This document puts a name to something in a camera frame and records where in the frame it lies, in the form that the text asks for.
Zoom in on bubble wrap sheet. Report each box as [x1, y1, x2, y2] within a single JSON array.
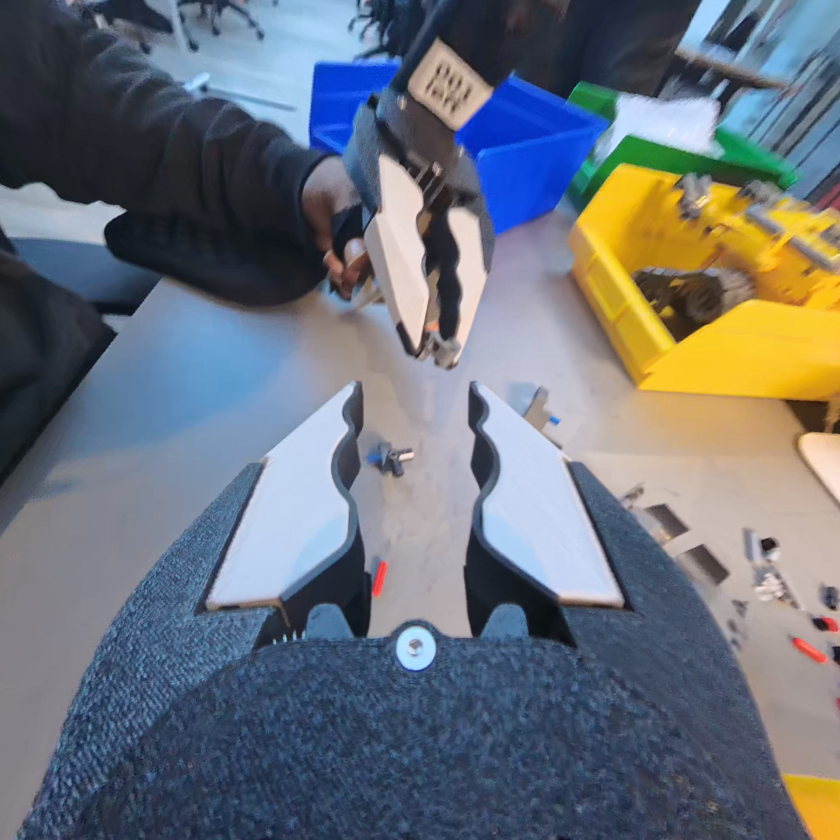
[[602, 92, 724, 156]]

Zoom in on scattered small building pieces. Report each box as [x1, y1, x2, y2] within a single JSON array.
[[740, 528, 840, 718]]

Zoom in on grey desk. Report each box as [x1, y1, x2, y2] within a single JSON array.
[[0, 210, 840, 828]]

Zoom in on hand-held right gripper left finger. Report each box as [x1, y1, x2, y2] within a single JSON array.
[[205, 381, 366, 613]]

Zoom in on grey angular connector piece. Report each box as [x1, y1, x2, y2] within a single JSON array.
[[422, 325, 464, 370]]

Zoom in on black connector with blue pins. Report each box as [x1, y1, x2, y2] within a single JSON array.
[[365, 443, 416, 479]]

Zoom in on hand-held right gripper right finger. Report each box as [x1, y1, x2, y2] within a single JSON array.
[[467, 381, 626, 608]]

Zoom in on yellow toy bulldozer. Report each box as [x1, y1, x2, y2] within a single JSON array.
[[633, 172, 840, 343]]

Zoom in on person's left forearm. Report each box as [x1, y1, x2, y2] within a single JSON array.
[[0, 0, 337, 307]]

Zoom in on person's left hand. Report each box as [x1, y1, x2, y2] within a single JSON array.
[[301, 156, 370, 301]]

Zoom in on green storage bin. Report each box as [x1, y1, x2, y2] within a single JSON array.
[[566, 82, 800, 212]]

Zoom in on white rounded board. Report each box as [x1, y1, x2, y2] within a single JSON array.
[[797, 432, 840, 508]]

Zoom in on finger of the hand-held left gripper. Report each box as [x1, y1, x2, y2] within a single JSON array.
[[445, 206, 490, 365], [363, 154, 434, 358]]

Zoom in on black office chair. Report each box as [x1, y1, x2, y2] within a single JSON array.
[[177, 0, 266, 42], [85, 0, 199, 55]]

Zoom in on blue-grey cloth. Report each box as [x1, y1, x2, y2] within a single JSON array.
[[12, 238, 162, 316]]

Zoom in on grey beam with black axle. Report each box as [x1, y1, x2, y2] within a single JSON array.
[[508, 382, 564, 451]]

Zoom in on grey twin engine toy assembly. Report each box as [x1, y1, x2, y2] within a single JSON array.
[[620, 482, 750, 654]]

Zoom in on blue storage bin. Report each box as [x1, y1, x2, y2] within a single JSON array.
[[308, 60, 611, 236]]

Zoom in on large yellow storage bin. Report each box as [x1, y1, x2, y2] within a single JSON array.
[[782, 773, 840, 840]]

